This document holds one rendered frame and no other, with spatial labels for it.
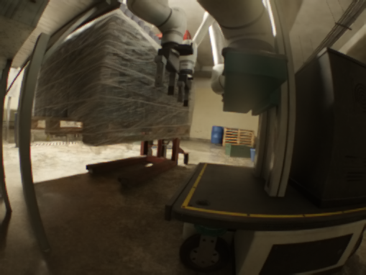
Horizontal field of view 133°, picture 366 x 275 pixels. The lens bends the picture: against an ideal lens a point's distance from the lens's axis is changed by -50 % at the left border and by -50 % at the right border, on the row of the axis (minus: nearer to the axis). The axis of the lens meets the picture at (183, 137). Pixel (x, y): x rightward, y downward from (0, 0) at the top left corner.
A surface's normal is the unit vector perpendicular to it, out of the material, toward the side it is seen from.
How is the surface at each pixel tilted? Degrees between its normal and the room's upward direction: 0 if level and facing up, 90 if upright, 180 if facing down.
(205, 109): 90
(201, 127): 90
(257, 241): 90
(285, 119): 90
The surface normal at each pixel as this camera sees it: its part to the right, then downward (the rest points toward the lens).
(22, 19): 0.94, 0.10
